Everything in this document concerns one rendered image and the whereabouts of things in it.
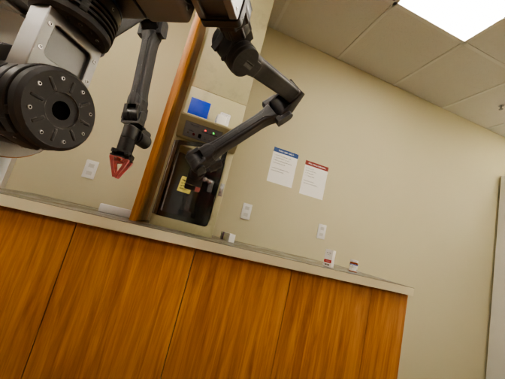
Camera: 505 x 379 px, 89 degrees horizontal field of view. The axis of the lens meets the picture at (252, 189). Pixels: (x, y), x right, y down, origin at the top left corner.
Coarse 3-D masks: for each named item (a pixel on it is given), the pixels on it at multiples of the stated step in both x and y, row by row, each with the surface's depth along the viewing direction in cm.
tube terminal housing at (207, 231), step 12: (192, 96) 141; (204, 96) 143; (216, 96) 145; (216, 108) 144; (228, 108) 146; (240, 108) 148; (240, 120) 147; (228, 156) 143; (228, 168) 142; (216, 204) 139; (156, 216) 130; (216, 216) 138; (180, 228) 132; (192, 228) 134; (204, 228) 136
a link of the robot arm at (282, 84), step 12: (216, 36) 62; (240, 48) 59; (252, 48) 60; (228, 60) 61; (240, 60) 61; (252, 60) 63; (264, 60) 71; (240, 72) 64; (252, 72) 67; (264, 72) 73; (276, 72) 77; (264, 84) 78; (276, 84) 81; (288, 84) 85; (276, 96) 97; (288, 96) 90; (300, 96) 93; (276, 108) 97; (288, 108) 95
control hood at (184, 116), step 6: (180, 114) 128; (186, 114) 128; (192, 114) 128; (180, 120) 129; (192, 120) 130; (198, 120) 130; (204, 120) 130; (210, 120) 131; (180, 126) 131; (210, 126) 132; (216, 126) 132; (222, 126) 132; (180, 132) 133; (186, 138) 136; (192, 138) 135; (228, 150) 140; (234, 150) 141
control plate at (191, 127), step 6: (186, 120) 129; (186, 126) 131; (192, 126) 131; (198, 126) 131; (204, 126) 132; (186, 132) 133; (192, 132) 133; (198, 132) 133; (204, 132) 134; (210, 132) 134; (216, 132) 134; (222, 132) 134; (198, 138) 135; (204, 138) 136; (210, 138) 136; (216, 138) 136
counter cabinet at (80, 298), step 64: (0, 256) 89; (64, 256) 94; (128, 256) 100; (192, 256) 107; (0, 320) 87; (64, 320) 92; (128, 320) 98; (192, 320) 104; (256, 320) 112; (320, 320) 120; (384, 320) 130
